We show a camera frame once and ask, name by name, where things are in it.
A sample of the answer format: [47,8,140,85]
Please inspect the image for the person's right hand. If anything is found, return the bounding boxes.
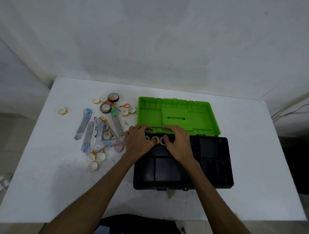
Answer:
[162,125,200,169]

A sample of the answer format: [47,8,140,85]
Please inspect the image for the person's left hand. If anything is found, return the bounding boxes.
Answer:
[123,124,157,166]

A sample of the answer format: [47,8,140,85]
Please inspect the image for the green utility knife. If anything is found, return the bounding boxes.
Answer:
[110,108,124,137]

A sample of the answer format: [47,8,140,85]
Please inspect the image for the black toolbox with green lid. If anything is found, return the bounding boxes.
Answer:
[133,96,235,191]

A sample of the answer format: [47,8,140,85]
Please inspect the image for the black toolbox tray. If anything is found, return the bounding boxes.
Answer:
[135,135,233,188]

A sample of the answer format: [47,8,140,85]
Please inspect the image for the orange handled scissors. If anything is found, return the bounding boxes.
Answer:
[108,100,131,112]

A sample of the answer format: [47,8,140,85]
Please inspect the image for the blue knife package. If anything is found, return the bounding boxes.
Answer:
[81,121,95,155]
[74,108,93,140]

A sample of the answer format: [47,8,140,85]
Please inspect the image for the pile of small tape rolls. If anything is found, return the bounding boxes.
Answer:
[87,96,137,172]

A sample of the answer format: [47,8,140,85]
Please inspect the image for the person's left forearm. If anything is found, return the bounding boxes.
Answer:
[40,154,136,234]

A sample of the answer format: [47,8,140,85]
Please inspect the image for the person's right forearm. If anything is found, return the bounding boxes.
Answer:
[184,160,251,234]

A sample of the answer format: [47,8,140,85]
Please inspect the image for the person's black clothing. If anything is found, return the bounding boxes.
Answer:
[99,214,182,234]

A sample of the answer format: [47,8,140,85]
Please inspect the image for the white wall cable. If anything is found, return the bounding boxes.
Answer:
[271,93,309,119]

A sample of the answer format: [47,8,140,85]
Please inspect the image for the black wall cable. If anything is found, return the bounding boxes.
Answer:
[273,103,309,120]

